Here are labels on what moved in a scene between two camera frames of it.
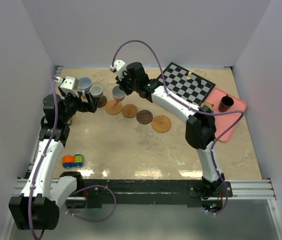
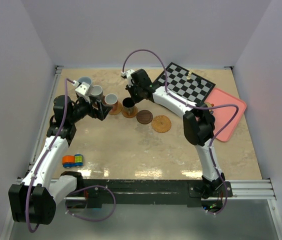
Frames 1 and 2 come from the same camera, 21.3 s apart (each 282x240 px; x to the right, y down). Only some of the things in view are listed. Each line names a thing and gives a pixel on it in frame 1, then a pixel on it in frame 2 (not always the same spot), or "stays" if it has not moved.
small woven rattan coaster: x=111 y=109 stays
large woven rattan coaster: x=161 y=123 stays
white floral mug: x=118 y=94 -> x=111 y=100
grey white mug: x=96 y=91 stays
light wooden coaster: x=129 y=110 stays
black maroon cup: x=225 y=103 -> x=128 y=105
